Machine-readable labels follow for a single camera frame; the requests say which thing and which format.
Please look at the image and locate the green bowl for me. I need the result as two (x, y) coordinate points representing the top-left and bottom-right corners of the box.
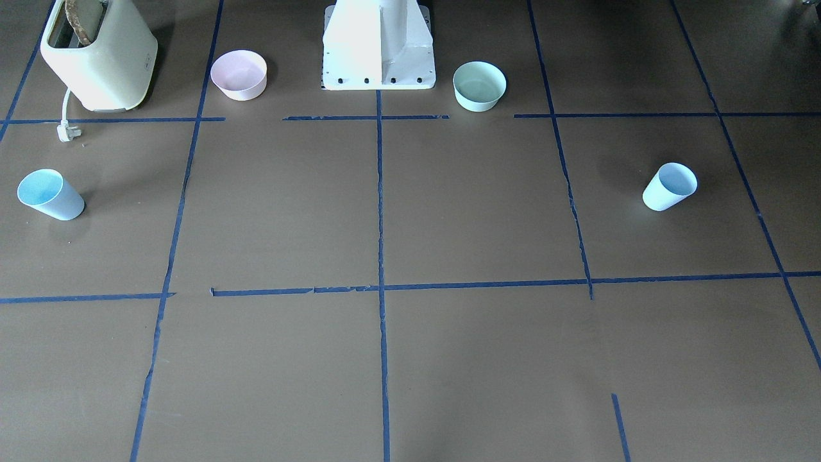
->
(452, 61), (507, 113)

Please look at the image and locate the light blue cup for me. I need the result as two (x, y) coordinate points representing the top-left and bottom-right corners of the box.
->
(642, 162), (698, 212)
(17, 169), (85, 221)

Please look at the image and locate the white toaster power cable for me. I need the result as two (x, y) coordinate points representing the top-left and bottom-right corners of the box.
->
(57, 89), (82, 143)

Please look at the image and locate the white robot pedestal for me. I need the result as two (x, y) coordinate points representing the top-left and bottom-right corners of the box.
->
(321, 1), (437, 91)

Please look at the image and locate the cream toaster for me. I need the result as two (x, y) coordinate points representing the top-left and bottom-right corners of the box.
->
(39, 1), (158, 113)

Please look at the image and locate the pink bowl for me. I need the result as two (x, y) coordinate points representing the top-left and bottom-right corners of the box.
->
(209, 49), (269, 101)

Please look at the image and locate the toast slice in toaster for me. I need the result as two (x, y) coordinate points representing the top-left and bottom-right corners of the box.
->
(63, 0), (105, 47)

